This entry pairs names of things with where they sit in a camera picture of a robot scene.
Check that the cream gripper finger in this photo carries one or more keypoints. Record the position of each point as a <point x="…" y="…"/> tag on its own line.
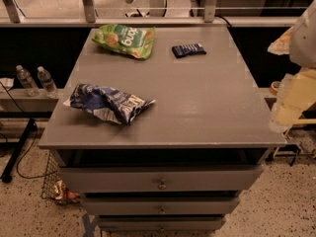
<point x="296" y="94"/>

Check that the green rice chip bag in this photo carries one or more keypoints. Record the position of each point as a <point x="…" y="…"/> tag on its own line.
<point x="122" y="39"/>

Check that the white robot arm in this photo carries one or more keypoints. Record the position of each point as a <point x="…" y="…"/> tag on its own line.
<point x="299" y="41"/>

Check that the blue chip bag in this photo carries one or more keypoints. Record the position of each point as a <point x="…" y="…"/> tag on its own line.
<point x="107" y="103"/>

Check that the roll of brown tape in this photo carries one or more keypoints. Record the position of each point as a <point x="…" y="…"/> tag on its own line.
<point x="274" y="87"/>

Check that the small dark blue snack pack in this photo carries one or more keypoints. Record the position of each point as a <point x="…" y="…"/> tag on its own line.
<point x="184" y="50"/>

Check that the grey drawer cabinet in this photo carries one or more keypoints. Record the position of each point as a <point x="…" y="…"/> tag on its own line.
<point x="206" y="135"/>

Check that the top drawer knob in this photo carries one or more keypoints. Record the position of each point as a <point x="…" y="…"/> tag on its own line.
<point x="162" y="185"/>

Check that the drawer knob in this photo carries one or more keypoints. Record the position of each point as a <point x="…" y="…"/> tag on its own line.
<point x="162" y="185"/>
<point x="162" y="211"/>

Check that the middle drawer knob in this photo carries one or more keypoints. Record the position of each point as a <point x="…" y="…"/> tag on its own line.
<point x="162" y="211"/>

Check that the right clear water bottle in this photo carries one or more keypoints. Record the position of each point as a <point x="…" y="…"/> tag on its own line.
<point x="47" y="83"/>

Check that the clear water bottle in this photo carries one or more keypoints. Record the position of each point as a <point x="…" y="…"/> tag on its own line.
<point x="47" y="83"/>
<point x="27" y="81"/>

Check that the left clear water bottle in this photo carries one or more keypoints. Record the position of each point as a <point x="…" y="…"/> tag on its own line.
<point x="27" y="81"/>

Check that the black metal stand leg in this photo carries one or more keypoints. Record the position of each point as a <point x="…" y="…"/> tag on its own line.
<point x="6" y="176"/>

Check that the yellow metal frame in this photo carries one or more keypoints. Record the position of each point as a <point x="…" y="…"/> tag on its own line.
<point x="300" y="141"/>

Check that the wire mesh waste basket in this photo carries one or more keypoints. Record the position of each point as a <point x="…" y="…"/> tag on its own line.
<point x="53" y="188"/>

